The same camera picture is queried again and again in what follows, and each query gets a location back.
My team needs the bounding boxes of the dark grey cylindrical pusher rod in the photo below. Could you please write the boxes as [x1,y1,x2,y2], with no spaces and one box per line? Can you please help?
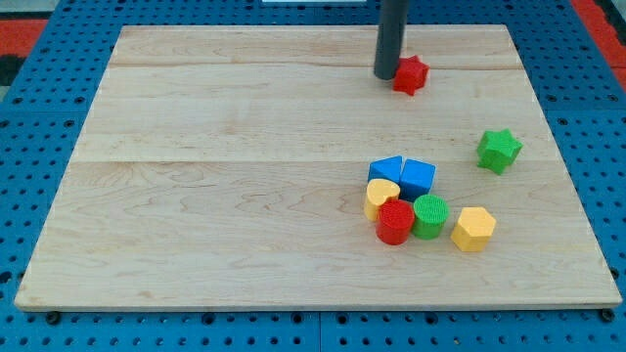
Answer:
[374,0,409,80]

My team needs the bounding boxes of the green star block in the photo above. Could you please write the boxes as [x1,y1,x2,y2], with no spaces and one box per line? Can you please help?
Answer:
[476,128,523,175]

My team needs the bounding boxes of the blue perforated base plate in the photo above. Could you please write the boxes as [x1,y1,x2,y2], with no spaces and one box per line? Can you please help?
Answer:
[1,0,625,351]

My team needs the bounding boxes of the red cylinder block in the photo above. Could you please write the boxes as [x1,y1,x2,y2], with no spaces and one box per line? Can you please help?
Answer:
[376,199,415,245]

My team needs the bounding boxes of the green cylinder block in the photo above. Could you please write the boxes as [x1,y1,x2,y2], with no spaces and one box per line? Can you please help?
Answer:
[411,195,449,240]

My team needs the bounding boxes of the red star block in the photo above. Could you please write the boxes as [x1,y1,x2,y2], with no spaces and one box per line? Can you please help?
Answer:
[392,56,430,96]

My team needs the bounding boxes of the blue triangle block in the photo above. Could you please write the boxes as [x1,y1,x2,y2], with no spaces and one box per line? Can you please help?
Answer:
[368,155,403,183]

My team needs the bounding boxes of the yellow heart block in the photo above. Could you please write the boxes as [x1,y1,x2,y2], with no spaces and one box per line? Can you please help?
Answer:
[363,178,400,222]

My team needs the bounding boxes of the yellow hexagon block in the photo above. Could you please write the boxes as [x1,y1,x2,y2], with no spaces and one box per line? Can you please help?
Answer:
[450,207,497,252]

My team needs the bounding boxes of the light wooden board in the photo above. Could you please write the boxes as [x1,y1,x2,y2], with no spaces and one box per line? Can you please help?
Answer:
[15,25,622,312]

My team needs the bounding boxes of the blue cube block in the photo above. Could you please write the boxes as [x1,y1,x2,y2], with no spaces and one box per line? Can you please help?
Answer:
[399,159,436,202]

